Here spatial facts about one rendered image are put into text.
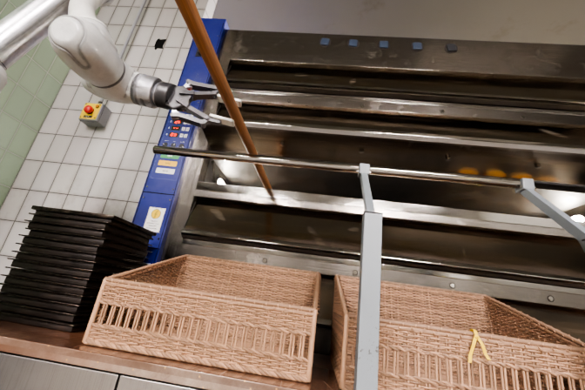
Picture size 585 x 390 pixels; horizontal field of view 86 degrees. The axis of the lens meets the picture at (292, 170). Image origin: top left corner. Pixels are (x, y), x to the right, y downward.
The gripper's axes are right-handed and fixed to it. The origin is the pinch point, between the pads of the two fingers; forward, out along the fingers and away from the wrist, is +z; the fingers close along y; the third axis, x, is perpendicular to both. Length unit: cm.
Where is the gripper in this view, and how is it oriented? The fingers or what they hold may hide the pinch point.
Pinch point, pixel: (227, 110)
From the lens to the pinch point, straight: 93.6
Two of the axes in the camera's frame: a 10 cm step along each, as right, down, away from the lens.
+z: 9.7, 2.4, 0.0
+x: 1.0, -4.1, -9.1
